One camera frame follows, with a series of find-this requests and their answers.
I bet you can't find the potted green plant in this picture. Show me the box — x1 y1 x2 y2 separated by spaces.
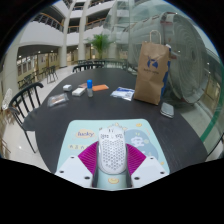
87 33 114 61

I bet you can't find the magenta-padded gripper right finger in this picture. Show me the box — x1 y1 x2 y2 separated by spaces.
125 143 169 188

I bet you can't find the brown and blue paper bag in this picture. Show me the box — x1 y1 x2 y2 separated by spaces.
133 29 172 106

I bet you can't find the group of dark chairs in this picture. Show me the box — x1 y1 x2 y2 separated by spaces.
18 64 59 89

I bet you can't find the clear plastic packet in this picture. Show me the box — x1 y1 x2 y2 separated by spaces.
46 92 70 108

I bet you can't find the grey zip pouch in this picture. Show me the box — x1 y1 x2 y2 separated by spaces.
159 101 175 119

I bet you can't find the blue and white plastic packet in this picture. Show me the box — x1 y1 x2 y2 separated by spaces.
109 86 136 102

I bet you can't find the small blue-capped bottle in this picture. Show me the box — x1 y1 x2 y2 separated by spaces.
86 79 94 98

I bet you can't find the white perforated computer mouse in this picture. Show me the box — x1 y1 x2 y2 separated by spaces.
97 124 128 175

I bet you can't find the black slatted chair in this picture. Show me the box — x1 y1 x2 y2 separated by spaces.
72 62 106 74
8 81 45 154

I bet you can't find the light blue printed mouse pad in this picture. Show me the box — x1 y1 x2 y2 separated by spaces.
54 118 171 191

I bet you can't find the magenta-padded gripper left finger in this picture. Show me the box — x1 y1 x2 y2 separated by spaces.
54 141 100 188

